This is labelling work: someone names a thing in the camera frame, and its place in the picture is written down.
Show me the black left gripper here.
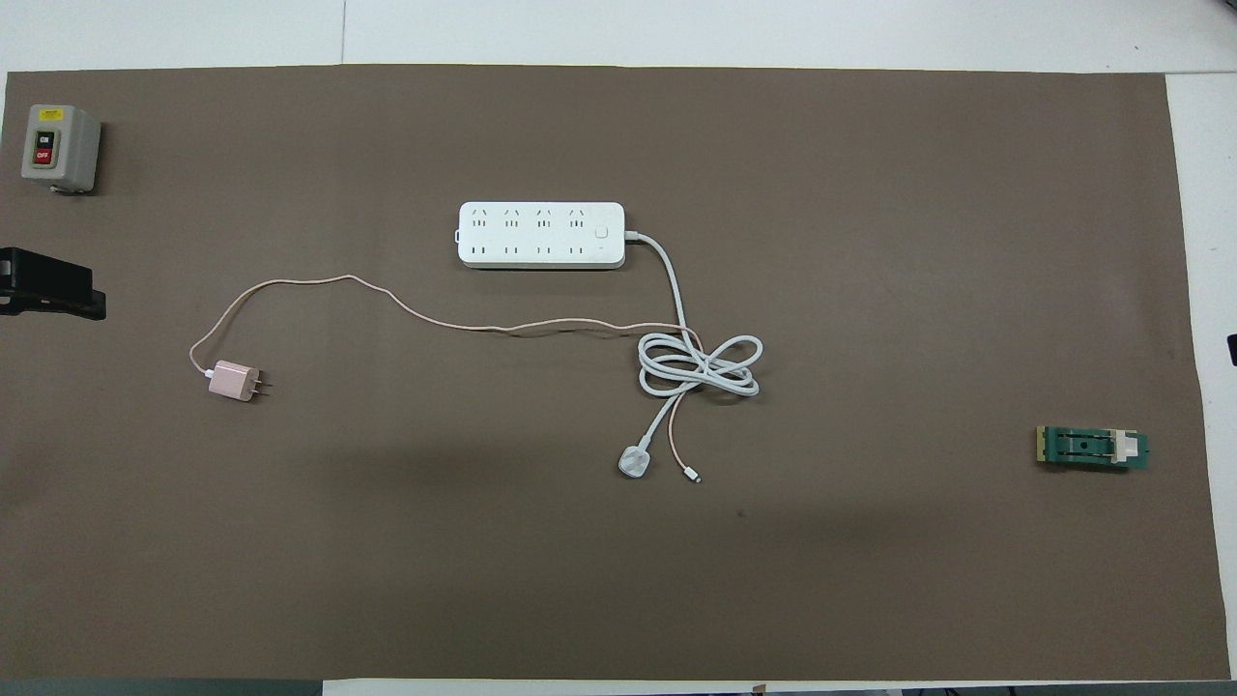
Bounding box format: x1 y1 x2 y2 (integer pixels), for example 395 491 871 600
0 248 105 320

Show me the pink charger plug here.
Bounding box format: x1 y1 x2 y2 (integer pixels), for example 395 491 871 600
208 360 273 403

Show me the white power strip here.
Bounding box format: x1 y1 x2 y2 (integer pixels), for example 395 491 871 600
457 201 626 271

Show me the pink charging cable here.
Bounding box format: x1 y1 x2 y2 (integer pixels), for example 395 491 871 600
189 275 703 482

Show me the brown table mat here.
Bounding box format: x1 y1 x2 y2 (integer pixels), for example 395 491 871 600
0 64 1230 682

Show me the grey on off switch box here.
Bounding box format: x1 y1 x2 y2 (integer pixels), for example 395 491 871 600
21 103 102 194

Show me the green knife switch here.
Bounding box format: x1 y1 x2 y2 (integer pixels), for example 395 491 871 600
1036 425 1151 475

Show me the white power strip cord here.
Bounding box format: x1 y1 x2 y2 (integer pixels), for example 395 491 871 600
618 230 763 480

